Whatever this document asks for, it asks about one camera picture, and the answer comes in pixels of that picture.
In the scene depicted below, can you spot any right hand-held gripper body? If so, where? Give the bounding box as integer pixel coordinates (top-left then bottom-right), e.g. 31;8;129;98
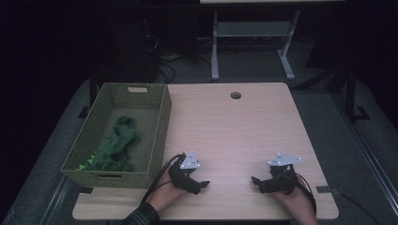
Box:
262;152;303;195

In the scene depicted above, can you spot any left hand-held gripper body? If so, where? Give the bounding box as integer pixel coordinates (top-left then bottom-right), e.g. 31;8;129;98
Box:
167;150;202;192

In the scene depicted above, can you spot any green woven basket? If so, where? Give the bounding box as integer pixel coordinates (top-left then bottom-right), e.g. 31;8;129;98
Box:
60;82;173;190

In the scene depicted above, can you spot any green plush toy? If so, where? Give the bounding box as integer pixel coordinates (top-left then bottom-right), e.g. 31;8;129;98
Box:
76;115;143;173

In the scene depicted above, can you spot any person's left hand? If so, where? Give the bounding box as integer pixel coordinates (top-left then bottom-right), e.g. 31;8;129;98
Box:
146;170;190;213

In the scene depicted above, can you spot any person's right hand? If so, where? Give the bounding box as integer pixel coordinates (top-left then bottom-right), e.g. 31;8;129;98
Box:
271;179;317;219

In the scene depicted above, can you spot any black metal stand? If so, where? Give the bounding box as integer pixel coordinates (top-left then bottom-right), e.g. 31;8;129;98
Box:
297;62;372;123

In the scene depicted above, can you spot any dark computer tower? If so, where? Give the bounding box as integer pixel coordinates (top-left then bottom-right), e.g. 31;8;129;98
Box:
93;18;159;83

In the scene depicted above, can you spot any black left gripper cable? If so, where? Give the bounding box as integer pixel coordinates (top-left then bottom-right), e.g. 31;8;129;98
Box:
139;152;186;205

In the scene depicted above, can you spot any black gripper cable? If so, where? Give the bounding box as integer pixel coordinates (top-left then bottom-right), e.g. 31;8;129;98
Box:
292;172;317;217
139;152;186;205

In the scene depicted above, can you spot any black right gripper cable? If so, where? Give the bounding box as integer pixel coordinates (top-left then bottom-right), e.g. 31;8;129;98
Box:
292;172;317;217

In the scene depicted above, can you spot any thin black floor cable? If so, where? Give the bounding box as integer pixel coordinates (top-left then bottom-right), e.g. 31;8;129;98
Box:
336;188;381;225

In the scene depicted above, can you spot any tangle of floor cables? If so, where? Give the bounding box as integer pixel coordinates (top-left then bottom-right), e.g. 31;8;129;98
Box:
146;34;214;83

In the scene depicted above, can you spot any white metal table frame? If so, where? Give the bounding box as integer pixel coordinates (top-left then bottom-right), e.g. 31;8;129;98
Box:
210;9;301;82

